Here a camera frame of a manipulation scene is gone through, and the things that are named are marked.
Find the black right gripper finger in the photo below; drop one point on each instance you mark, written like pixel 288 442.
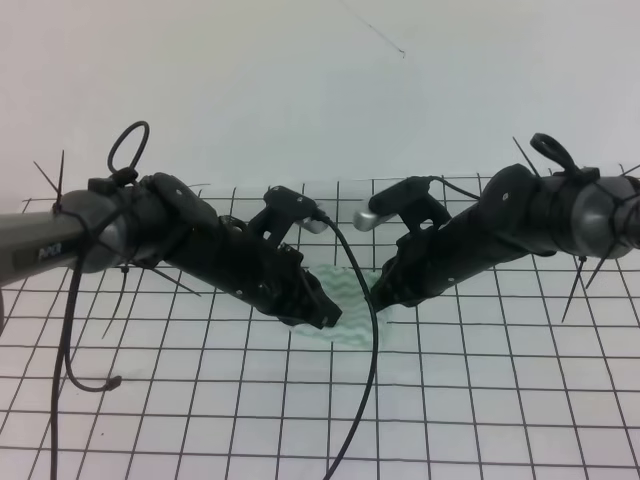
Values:
pixel 387 290

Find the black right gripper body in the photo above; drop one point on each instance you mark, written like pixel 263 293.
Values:
pixel 427 266

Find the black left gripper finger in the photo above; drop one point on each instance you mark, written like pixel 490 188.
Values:
pixel 318 309
pixel 293 320

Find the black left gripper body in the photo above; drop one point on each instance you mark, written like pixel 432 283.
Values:
pixel 267 278

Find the green white wavy towel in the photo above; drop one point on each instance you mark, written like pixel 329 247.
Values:
pixel 354 329

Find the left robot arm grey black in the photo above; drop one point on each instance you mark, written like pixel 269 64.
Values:
pixel 147 220

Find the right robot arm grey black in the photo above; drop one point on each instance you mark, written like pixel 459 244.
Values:
pixel 576 211

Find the white black-grid tablecloth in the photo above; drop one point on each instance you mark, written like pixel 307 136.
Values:
pixel 527 371

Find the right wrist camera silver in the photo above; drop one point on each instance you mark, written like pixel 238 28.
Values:
pixel 409 200

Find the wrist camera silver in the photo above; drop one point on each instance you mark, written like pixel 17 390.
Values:
pixel 283 209
pixel 409 200

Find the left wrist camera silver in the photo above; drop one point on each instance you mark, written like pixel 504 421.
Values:
pixel 283 209

